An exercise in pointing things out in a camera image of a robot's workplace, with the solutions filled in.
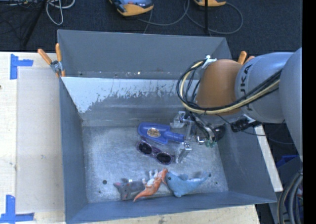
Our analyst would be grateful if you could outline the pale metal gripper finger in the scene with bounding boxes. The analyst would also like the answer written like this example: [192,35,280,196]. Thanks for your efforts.
[175,141,193,164]
[170,111,187,130]

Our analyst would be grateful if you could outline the purple sunglasses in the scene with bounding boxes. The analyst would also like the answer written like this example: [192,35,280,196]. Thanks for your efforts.
[135,140,177,165]

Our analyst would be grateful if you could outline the blue scrub brush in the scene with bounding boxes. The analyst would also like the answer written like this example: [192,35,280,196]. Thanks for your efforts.
[137,122,186,145]

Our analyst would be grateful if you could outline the blue toy dolphin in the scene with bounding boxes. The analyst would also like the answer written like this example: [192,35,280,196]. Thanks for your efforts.
[164,170,211,198]

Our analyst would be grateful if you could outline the orange toy dinosaur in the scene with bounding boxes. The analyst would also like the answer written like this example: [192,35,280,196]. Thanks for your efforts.
[133,168,169,203]

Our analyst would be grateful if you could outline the grey metal bin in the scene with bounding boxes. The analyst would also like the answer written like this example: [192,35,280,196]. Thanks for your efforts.
[56,29,278,224]

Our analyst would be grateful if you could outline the grey toy mouse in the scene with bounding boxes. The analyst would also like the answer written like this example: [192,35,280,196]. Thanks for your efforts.
[113,178,147,201]

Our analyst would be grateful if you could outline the pale wood flat board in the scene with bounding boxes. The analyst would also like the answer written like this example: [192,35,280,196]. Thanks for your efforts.
[15,66,66,215]

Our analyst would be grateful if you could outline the black cylinder on white bracket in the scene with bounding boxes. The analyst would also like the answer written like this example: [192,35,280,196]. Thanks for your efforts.
[212,125,226,142]

